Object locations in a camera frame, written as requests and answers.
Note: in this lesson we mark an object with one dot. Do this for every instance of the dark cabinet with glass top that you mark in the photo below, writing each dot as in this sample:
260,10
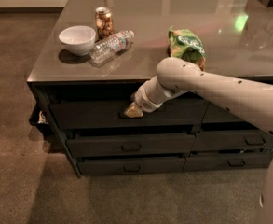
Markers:
237,36

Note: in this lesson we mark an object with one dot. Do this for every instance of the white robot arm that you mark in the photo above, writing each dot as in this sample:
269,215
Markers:
248,100

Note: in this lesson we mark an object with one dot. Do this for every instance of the green chip bag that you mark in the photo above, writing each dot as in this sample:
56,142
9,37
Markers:
185,45

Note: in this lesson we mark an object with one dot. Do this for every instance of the orange soda can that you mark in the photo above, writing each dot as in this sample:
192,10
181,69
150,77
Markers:
104,22

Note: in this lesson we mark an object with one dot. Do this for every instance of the white ceramic bowl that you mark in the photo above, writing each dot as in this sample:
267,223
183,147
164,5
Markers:
78,40

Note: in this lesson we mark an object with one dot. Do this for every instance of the clear plastic water bottle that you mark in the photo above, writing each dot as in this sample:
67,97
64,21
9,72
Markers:
107,48

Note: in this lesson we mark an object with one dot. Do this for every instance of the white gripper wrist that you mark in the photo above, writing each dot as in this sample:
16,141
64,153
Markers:
144,102

